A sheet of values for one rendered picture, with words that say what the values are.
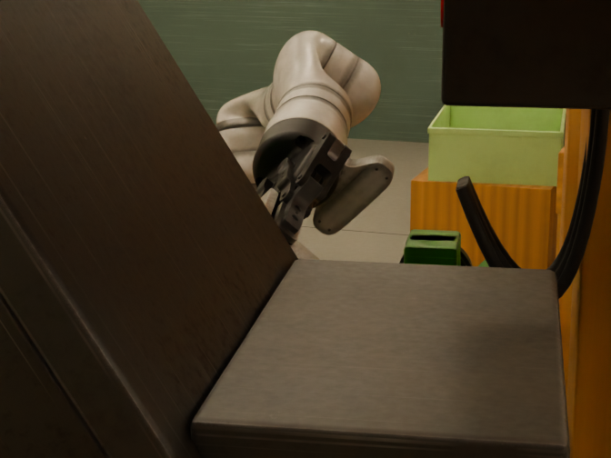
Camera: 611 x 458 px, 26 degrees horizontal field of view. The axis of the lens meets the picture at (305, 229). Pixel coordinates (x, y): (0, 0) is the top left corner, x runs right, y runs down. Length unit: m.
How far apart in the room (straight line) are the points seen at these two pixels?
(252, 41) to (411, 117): 1.14
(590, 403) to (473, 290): 0.31
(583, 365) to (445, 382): 0.44
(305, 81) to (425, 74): 7.02
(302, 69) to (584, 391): 0.39
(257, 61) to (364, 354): 7.84
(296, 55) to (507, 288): 0.47
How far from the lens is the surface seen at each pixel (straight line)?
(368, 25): 8.29
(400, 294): 0.83
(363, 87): 1.28
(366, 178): 1.16
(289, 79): 1.24
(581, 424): 1.14
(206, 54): 8.67
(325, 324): 0.77
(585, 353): 1.12
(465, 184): 1.06
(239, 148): 1.56
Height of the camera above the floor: 1.48
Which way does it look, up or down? 14 degrees down
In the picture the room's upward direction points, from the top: straight up
